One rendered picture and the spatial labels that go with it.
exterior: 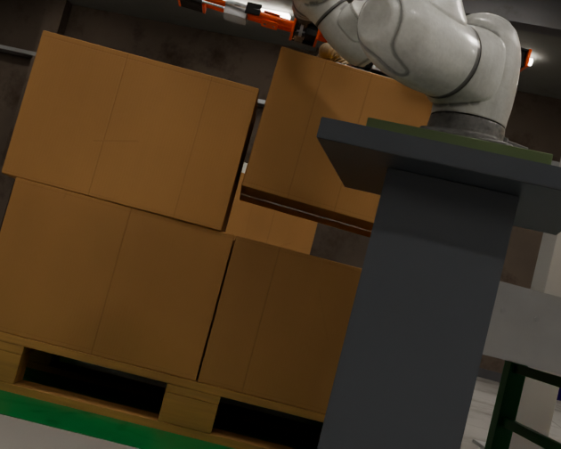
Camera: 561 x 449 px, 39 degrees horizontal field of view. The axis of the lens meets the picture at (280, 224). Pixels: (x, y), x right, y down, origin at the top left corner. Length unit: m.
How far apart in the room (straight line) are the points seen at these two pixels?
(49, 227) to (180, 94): 0.49
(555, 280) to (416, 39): 2.21
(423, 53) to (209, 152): 0.84
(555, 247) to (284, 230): 1.42
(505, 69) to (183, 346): 1.08
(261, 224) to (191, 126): 2.02
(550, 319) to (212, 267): 0.88
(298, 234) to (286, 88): 2.12
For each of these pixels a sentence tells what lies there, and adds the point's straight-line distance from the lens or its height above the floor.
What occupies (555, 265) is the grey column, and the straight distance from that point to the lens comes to 3.53.
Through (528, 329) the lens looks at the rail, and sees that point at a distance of 2.10.
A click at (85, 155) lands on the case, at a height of 0.65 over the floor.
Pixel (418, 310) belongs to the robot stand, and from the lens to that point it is 1.49.
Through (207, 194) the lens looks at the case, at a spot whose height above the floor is 0.63.
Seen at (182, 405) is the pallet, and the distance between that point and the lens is 2.13.
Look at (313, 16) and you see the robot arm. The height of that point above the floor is 1.13.
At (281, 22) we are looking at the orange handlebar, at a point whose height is 1.20.
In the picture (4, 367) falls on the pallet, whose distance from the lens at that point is 2.19.
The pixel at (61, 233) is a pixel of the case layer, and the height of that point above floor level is 0.43.
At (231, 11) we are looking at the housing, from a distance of 2.41.
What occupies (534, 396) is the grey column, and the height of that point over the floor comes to 0.27.
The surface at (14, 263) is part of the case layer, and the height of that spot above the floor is 0.32.
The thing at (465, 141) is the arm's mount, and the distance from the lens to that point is 1.52.
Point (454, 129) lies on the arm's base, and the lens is 1.58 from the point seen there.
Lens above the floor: 0.43
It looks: 5 degrees up
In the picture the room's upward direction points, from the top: 15 degrees clockwise
